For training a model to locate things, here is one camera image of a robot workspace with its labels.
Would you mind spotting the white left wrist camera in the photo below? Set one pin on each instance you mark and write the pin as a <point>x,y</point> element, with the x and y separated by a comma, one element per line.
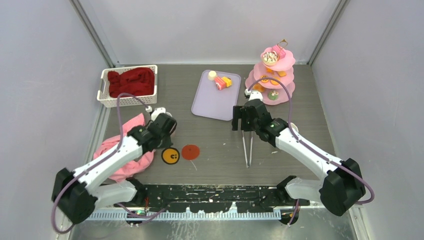
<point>155,112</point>

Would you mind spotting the orange square biscuit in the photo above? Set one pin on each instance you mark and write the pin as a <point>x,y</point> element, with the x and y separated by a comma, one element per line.
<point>281,73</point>

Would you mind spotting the white plastic basket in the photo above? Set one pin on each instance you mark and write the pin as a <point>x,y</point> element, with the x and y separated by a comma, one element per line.
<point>126,99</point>

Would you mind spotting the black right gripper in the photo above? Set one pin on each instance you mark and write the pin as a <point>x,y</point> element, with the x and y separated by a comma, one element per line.
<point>240,112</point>

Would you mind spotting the pink square cake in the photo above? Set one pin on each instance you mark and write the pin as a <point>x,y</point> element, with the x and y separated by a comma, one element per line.
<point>280,51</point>

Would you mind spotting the red tomato coaster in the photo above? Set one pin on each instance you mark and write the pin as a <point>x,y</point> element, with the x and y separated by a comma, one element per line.
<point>190,152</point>

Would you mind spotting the dark red towel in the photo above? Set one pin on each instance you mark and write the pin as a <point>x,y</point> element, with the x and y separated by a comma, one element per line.
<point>139,81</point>

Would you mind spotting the round orange lattice cookie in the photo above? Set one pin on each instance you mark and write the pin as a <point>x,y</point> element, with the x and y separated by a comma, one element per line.
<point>264,79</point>

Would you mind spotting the pink three-tier cake stand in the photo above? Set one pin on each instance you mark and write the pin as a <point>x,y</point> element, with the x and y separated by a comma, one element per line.
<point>287,85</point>

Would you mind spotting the lavender serving tray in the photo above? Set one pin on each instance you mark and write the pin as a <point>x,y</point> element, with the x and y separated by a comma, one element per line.
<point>210,102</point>

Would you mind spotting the sprinkled donut cake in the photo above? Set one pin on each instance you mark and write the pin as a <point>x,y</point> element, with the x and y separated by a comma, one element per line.
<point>270,58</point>

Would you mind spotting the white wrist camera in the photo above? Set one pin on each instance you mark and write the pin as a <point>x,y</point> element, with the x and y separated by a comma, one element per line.
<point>253,95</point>
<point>155,112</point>

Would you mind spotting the orange round bun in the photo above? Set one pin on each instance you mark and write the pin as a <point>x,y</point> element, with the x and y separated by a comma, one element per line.
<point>258,87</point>

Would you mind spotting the green round cake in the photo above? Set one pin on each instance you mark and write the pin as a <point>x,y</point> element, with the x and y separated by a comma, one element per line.
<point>273,95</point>

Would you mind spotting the orange fish-shaped pastry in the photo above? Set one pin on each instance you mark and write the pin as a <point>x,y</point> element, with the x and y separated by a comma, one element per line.
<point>268,70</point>

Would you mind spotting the yellow pink layered cake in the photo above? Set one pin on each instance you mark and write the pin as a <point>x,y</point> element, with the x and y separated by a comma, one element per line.
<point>222,82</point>

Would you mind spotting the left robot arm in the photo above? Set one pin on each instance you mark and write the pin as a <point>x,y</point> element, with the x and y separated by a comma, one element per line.
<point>80,192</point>

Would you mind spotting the pink cloth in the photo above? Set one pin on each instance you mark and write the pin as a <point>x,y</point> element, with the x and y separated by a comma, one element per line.
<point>133,167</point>

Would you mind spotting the black yellow face coaster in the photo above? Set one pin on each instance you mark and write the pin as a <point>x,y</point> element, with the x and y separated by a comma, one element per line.
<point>170,155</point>

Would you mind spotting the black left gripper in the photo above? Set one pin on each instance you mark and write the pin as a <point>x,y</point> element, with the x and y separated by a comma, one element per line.
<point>168,143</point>

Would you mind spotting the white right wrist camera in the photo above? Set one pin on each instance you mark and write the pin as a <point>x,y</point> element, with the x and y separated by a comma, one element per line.
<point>253,95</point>

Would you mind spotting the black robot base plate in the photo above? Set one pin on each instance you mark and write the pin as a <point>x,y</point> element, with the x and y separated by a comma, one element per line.
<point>211,198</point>

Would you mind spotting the cream cylinder cake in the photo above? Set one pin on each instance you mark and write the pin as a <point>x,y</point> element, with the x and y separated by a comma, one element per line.
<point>212,75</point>

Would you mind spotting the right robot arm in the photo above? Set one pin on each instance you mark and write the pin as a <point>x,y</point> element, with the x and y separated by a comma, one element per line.
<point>339,184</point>

